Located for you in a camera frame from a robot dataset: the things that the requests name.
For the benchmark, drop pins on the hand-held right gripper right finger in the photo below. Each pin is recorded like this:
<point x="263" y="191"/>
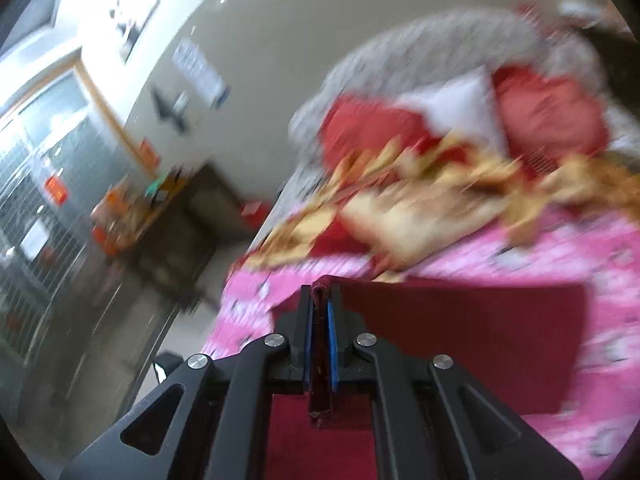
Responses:
<point x="332" y="345"/>

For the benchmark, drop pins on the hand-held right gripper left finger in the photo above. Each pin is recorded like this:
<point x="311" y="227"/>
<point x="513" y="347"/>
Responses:
<point x="308" y="342"/>

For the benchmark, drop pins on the dark red garment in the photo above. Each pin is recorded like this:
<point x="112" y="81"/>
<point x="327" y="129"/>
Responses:
<point x="450" y="335"/>

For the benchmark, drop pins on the red yellow floral quilt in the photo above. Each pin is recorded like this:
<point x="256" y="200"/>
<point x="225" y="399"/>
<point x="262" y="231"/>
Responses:
<point x="400" y="210"/>

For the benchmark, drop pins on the dark wooden cabinet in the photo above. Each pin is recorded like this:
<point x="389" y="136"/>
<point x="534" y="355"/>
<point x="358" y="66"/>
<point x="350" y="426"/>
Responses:
<point x="200" y="220"/>

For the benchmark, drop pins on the red pillow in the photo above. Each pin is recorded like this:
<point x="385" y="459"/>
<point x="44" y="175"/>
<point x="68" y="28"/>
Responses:
<point x="545" y="105"/>
<point x="370" y="130"/>

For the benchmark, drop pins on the pink penguin bedsheet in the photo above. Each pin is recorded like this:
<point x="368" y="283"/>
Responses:
<point x="600" y="270"/>

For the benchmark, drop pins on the white pillow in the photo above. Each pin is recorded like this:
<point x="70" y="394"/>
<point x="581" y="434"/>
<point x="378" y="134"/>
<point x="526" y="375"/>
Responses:
<point x="465" y="95"/>

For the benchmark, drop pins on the glass door with metal grille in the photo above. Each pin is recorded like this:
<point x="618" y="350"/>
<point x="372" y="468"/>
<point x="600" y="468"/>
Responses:
<point x="50" y="160"/>

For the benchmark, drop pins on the black bird wall decoration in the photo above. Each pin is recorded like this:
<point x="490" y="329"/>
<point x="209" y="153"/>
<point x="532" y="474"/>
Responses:
<point x="170" y="110"/>

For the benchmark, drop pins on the white wall poster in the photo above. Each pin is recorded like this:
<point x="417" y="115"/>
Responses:
<point x="200" y="72"/>

